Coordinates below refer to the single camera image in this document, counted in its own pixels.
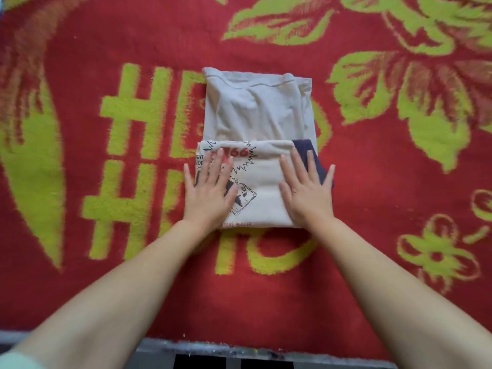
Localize white bed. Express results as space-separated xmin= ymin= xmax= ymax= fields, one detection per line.
xmin=0 ymin=0 xmax=492 ymax=369

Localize person's black trousers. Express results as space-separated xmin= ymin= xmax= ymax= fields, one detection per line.
xmin=173 ymin=353 xmax=296 ymax=369

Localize person's left forearm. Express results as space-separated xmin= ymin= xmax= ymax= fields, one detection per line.
xmin=11 ymin=220 xmax=209 ymax=369

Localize red bedsheet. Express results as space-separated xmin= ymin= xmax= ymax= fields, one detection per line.
xmin=0 ymin=0 xmax=492 ymax=360

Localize beige black-trim printed garment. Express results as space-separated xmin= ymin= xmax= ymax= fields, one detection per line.
xmin=195 ymin=67 xmax=335 ymax=229

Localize person's right hand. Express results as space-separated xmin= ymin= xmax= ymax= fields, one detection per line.
xmin=278 ymin=147 xmax=337 ymax=234

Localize person's right forearm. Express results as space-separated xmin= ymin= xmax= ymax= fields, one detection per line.
xmin=311 ymin=217 xmax=492 ymax=369

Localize person's left hand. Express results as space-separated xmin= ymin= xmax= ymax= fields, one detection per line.
xmin=182 ymin=147 xmax=240 ymax=237

